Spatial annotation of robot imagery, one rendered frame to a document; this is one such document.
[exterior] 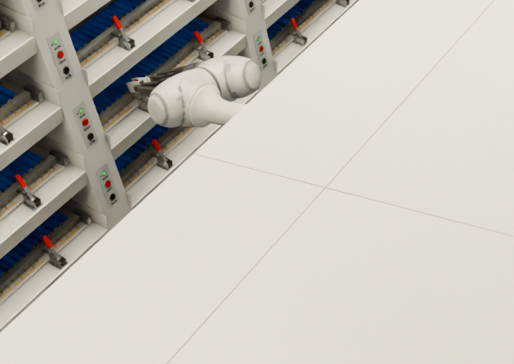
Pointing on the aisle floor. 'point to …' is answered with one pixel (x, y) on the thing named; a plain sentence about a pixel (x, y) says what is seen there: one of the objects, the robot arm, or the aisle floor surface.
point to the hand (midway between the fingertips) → (139, 84)
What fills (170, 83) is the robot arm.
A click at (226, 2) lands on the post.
